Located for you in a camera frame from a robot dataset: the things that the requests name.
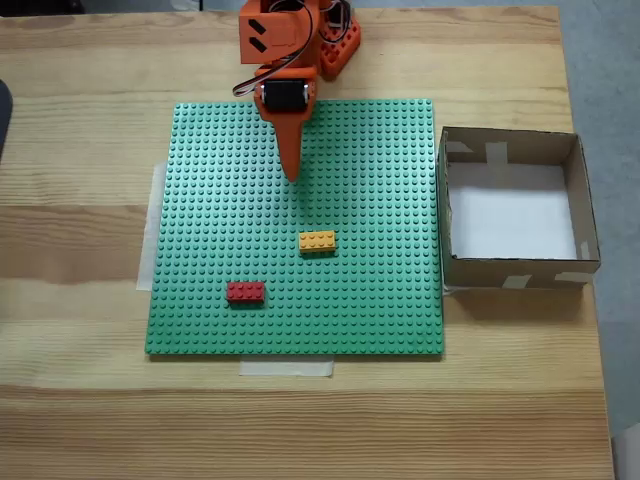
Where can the red lego block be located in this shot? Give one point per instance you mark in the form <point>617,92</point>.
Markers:
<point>245,292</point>

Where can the green lego baseplate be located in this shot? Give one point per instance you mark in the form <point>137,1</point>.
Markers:
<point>225,200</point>

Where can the yellow lego block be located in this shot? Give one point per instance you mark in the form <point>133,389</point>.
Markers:
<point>317,242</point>

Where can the brown cardboard box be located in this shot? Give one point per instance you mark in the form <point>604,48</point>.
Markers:
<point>525,275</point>

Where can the masking tape strip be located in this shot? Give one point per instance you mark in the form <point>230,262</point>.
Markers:
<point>285,368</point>
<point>147,240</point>

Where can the white paper sheet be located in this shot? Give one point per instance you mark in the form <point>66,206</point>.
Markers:
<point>510,220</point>

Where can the black rounded object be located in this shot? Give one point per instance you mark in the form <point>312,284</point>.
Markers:
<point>5,120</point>

